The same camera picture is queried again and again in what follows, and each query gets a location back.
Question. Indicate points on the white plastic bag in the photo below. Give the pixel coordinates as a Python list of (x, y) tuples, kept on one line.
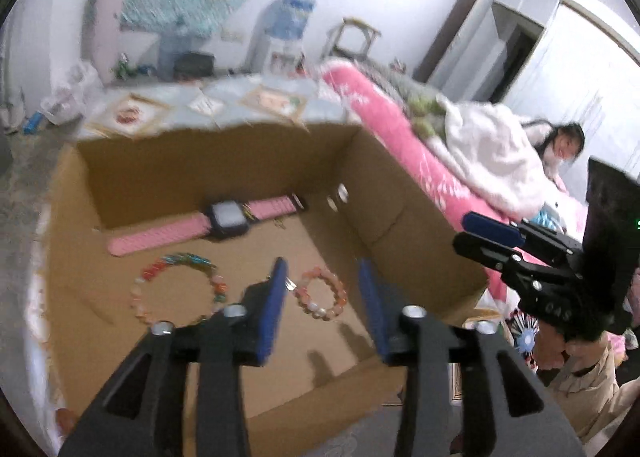
[(75, 92)]

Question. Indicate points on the black box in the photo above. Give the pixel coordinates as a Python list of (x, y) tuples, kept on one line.
[(194, 66)]

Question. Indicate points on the brown cardboard box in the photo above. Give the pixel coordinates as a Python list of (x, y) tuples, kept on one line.
[(200, 177)]

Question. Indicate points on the wooden chair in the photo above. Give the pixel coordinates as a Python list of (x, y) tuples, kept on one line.
[(352, 37)]

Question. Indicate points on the small gold charm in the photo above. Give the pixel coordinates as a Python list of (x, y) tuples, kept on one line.
[(280, 223)]

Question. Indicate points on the white wardrobe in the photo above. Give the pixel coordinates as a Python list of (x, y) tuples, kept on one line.
[(575, 62)]

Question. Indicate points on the blue water dispenser bottle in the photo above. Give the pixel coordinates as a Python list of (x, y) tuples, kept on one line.
[(292, 14)]

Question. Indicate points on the person's right forearm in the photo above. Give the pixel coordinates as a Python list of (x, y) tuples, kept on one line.
[(600, 402)]

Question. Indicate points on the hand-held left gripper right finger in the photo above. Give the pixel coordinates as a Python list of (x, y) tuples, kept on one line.
[(372, 309)]

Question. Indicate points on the fruit print tablecloth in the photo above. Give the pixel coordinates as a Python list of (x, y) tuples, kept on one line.
[(220, 97)]

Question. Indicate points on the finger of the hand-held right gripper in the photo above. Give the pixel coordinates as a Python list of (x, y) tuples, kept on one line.
[(490, 228), (480, 247)]

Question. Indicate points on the pink floral blanket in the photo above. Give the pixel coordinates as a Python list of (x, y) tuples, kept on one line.
[(400, 137)]

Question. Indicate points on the white water dispenser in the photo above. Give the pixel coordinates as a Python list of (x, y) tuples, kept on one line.
[(272, 52)]

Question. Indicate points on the dark brown door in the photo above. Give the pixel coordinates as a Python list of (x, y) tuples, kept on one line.
[(450, 37)]

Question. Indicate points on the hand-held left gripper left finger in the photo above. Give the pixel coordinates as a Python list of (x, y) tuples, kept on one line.
[(272, 309)]

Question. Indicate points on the pink board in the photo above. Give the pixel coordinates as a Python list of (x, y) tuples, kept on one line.
[(109, 27)]

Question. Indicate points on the green plush toy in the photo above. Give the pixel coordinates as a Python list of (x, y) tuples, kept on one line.
[(425, 112)]

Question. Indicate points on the person's right hand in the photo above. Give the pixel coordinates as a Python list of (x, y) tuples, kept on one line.
[(585, 354)]

